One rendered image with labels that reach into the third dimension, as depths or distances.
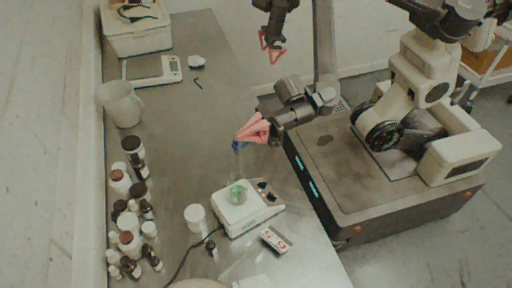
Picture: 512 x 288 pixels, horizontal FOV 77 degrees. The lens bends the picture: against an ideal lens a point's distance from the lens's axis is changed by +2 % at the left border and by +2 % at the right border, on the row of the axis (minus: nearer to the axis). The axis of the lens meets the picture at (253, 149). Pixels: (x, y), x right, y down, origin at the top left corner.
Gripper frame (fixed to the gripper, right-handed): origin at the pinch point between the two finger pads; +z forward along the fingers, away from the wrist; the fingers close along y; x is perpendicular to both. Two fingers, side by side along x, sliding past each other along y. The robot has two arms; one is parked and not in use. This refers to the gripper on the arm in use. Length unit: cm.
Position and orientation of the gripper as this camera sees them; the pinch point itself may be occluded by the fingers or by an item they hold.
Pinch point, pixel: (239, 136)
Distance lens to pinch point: 75.4
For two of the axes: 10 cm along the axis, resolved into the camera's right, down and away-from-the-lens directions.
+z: -8.9, 3.5, -3.0
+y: 4.6, 6.7, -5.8
